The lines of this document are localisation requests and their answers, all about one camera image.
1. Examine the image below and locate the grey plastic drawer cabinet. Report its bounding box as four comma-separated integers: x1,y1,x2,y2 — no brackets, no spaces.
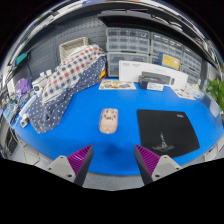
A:
149,32,185,68
105,27,151,78
179,45,204,85

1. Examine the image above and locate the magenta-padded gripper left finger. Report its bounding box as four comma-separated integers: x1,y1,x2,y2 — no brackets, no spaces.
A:
45,144,94,187

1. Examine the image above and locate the printed picture card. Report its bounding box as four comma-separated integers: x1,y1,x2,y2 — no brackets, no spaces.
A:
173,88,197,101
98,79,137,91

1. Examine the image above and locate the small dark box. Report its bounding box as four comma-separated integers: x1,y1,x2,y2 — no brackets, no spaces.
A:
138,75,165,92

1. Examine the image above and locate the dark wall shelf unit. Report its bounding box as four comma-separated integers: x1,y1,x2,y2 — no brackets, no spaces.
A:
96,8,216,64

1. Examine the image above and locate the teal plastic bin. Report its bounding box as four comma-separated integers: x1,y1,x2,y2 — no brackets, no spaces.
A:
15,52,28,66

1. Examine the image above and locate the black mouse pad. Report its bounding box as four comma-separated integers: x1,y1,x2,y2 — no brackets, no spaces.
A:
136,108,201,159

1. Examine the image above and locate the checked and dotted cloth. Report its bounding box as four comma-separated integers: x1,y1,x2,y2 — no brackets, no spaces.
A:
28,44,108,134

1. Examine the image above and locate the yellow and blue box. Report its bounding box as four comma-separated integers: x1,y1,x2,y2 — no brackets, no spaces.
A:
158,52,181,71

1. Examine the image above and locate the white woven basket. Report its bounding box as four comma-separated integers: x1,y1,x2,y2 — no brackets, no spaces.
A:
59,36,90,61

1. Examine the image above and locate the long white keyboard box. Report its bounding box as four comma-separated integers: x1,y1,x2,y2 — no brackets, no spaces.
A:
118,60,189,91

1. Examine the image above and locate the white tissue pack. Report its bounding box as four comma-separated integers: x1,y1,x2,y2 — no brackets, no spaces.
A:
184,83,204,99

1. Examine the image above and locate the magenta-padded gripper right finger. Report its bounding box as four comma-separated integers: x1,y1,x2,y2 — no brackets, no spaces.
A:
134,144,183,186

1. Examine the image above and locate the potted green plant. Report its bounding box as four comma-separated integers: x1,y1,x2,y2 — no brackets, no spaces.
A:
204,78,224,113

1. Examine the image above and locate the purple bag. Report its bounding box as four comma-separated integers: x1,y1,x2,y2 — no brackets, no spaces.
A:
14,77,33,99

